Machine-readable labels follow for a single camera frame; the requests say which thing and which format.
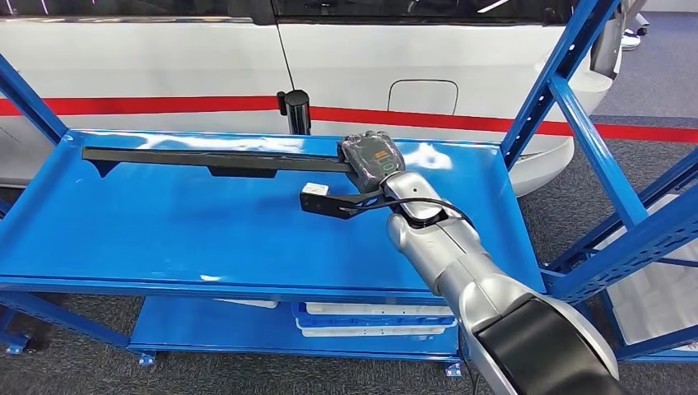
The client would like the large white plastic crate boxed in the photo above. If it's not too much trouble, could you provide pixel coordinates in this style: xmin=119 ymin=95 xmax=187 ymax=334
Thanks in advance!
xmin=594 ymin=196 xmax=698 ymax=350

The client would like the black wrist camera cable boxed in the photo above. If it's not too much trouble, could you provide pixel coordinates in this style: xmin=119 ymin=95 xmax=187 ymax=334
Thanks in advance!
xmin=360 ymin=197 xmax=476 ymax=230

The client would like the black stanchion post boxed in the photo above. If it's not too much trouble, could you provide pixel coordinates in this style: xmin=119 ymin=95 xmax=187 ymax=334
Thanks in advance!
xmin=276 ymin=89 xmax=312 ymax=137

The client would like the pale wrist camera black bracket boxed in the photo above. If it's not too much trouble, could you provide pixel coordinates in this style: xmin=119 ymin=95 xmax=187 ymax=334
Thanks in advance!
xmin=298 ymin=182 xmax=391 ymax=221

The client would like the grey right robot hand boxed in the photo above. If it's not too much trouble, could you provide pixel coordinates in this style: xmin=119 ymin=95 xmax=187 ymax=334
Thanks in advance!
xmin=336 ymin=129 xmax=407 ymax=194

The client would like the white car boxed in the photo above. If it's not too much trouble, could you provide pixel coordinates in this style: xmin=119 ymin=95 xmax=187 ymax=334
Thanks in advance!
xmin=0 ymin=0 xmax=623 ymax=198

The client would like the black plastic plate bracket part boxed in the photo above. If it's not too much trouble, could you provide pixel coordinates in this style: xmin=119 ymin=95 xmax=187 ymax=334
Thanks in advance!
xmin=81 ymin=146 xmax=356 ymax=180

